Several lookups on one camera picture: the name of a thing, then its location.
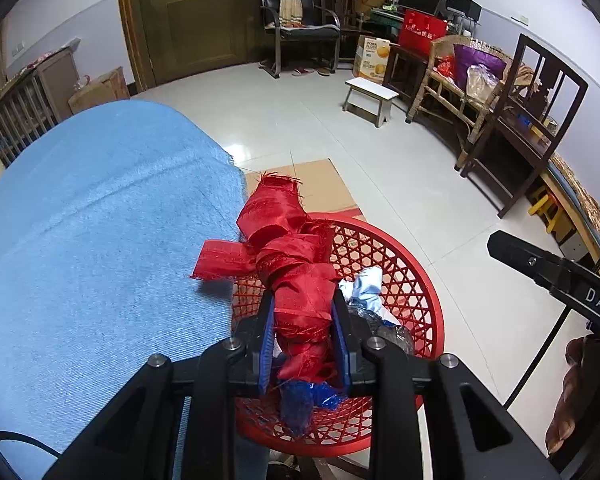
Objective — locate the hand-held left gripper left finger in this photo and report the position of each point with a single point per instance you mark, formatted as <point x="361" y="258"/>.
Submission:
<point x="266" y="355"/>

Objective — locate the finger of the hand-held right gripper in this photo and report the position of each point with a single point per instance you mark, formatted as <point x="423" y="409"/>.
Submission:
<point x="530" y="262"/>

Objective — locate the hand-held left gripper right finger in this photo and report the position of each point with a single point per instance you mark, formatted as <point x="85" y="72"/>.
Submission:
<point x="342" y="352"/>

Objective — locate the blue plastic bag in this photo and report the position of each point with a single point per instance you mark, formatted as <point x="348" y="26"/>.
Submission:
<point x="300" y="405"/>

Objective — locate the white bag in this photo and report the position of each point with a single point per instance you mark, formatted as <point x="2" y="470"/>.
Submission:
<point x="365" y="285"/>

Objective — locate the red ribbon cloth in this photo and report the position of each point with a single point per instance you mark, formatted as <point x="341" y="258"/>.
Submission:
<point x="290" y="270"/>

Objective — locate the red plastic basket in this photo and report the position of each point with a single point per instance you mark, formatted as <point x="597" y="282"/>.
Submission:
<point x="405" y="270"/>

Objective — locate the person's right hand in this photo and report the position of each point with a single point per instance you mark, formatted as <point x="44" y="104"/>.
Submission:
<point x="575" y="400"/>

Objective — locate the yellow plastic stool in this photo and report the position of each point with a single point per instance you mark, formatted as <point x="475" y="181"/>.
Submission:
<point x="545" y="205"/>

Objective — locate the brown patterned blanket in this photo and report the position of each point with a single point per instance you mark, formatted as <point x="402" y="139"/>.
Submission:
<point x="585" y="195"/>

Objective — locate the flat cardboard sheet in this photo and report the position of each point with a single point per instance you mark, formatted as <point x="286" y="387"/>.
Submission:
<point x="325" y="185"/>

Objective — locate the clear plastic bag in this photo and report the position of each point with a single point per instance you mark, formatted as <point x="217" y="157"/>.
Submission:
<point x="482" y="82"/>

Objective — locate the wicker chair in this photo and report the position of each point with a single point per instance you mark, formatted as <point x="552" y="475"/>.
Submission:
<point x="440" y="85"/>

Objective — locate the purple bag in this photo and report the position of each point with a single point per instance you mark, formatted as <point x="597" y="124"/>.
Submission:
<point x="472" y="60"/>

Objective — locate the small red bag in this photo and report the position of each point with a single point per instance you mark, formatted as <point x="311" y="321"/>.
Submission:
<point x="444" y="67"/>

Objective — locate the dark wooden table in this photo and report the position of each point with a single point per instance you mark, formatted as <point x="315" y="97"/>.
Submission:
<point x="400" y="70"/>

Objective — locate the white stool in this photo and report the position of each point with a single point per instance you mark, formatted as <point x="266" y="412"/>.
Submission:
<point x="372" y="89"/>

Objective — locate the red gift box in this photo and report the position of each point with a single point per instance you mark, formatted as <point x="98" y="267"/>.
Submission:
<point x="422" y="30"/>

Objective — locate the orange fruit carton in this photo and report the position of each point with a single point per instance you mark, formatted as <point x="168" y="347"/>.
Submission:
<point x="372" y="60"/>

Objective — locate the black appliance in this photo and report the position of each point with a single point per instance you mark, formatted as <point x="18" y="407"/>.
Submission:
<point x="464" y="6"/>

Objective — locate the black metal chair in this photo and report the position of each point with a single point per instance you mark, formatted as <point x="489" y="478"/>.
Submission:
<point x="305" y="32"/>

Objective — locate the clear jar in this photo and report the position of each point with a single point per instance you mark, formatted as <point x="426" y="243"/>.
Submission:
<point x="82" y="83"/>

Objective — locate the wooden door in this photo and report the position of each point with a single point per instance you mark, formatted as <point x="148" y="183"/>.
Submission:
<point x="195" y="25"/>

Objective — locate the wooden crib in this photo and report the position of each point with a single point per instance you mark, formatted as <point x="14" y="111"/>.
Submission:
<point x="25" y="105"/>

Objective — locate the plaid scarf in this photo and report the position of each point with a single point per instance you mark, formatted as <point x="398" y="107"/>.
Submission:
<point x="290" y="2"/>

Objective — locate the red patterned cloth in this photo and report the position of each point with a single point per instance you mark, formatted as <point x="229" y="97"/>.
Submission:
<point x="45" y="59"/>

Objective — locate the wooden bed frame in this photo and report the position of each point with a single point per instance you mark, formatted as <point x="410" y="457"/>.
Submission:
<point x="575" y="216"/>

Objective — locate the white wall socket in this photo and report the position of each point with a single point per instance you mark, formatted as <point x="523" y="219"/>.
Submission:
<point x="17" y="49"/>
<point x="521" y="18"/>

